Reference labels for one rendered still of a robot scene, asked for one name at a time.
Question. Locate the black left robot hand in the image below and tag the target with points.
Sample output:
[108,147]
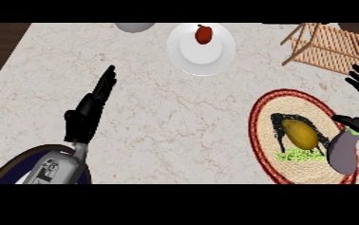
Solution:
[84,121]

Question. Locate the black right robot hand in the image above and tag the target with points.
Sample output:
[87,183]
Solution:
[349,120]

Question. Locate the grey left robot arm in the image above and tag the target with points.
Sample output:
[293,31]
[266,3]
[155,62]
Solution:
[53,167]

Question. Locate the yellow lemon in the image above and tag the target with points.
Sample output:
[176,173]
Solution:
[301,134]

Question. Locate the round beige red-rimmed placemat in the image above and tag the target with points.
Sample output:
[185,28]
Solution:
[299,170]

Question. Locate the wooden tiered shelf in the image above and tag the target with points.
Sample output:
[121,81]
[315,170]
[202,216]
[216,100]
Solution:
[327,50]

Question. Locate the purple eggplant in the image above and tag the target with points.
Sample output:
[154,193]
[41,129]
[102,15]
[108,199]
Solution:
[343,154]

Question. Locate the grey bowl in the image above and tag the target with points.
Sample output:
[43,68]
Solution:
[135,27]

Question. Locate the white round plate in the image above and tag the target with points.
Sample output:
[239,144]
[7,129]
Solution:
[205,56]

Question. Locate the red bell pepper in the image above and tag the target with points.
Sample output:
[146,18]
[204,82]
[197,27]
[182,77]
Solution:
[204,35]

